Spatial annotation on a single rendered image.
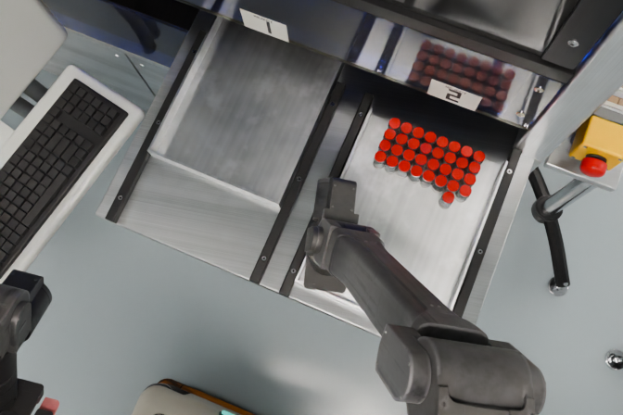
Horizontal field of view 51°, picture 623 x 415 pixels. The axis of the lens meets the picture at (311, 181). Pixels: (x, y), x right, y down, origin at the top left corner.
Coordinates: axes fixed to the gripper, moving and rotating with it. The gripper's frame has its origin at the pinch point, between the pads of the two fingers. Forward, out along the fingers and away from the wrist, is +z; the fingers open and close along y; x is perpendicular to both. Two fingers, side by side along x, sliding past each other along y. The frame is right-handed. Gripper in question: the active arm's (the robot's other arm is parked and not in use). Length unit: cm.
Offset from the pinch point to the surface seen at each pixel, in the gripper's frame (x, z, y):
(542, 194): -59, 80, 38
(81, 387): 70, 95, -35
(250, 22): 18.1, -6.5, 38.9
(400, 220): -11.8, 5.7, 9.9
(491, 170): -27.2, 5.6, 21.0
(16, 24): 62, 0, 37
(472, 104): -20.4, -7.5, 28.1
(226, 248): 18.3, 6.4, 1.2
